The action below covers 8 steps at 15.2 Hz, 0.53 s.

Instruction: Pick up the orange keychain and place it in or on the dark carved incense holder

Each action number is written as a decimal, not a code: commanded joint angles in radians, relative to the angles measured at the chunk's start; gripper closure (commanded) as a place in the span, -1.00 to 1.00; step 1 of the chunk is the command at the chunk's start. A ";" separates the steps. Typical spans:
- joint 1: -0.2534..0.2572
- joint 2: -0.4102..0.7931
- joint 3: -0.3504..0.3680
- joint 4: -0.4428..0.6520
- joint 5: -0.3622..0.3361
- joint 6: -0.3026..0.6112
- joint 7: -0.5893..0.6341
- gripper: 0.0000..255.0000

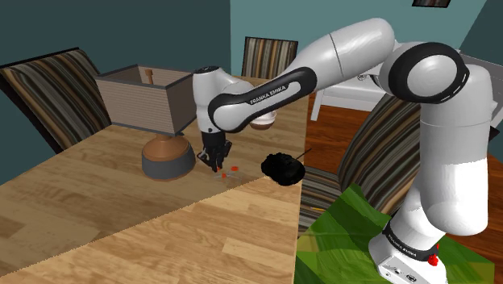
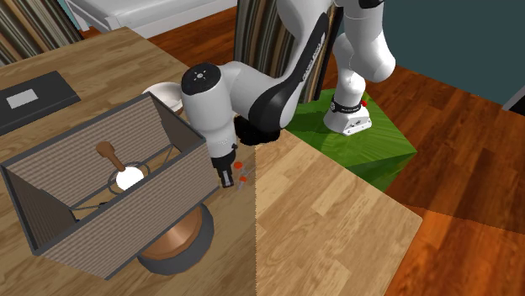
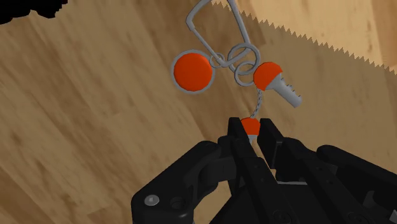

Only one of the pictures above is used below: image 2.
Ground white bowl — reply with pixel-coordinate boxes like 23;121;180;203
141;81;185;117

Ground black book with grey label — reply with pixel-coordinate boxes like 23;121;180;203
0;70;82;137

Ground table lamp with rectangular shade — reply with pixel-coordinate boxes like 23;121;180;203
0;91;220;282

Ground green robot stand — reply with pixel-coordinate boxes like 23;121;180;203
284;87;419;193

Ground white bench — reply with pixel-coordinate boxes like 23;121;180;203
64;0;239;40

